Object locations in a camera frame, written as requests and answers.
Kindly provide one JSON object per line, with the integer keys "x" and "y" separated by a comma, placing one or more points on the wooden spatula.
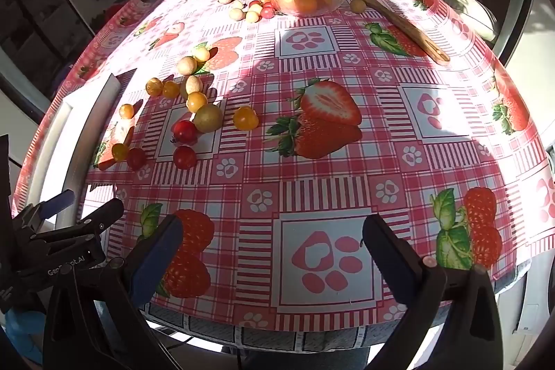
{"x": 403, "y": 25}

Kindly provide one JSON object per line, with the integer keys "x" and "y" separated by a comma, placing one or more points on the white tray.
{"x": 93, "y": 123}

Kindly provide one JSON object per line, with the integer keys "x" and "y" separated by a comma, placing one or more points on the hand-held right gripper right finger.
{"x": 383, "y": 266}

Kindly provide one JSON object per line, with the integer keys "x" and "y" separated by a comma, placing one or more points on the greenish brown round fruit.
{"x": 208, "y": 117}

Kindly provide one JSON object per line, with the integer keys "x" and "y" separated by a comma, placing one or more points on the yellow cherry tomato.
{"x": 201, "y": 54}

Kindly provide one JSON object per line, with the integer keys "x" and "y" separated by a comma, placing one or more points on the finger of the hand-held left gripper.
{"x": 104, "y": 214}
{"x": 56, "y": 203}

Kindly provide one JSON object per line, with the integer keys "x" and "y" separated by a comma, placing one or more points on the red checkered strawberry tablecloth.
{"x": 329, "y": 162}

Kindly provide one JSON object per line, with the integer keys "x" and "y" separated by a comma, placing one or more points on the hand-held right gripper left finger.
{"x": 151, "y": 270}

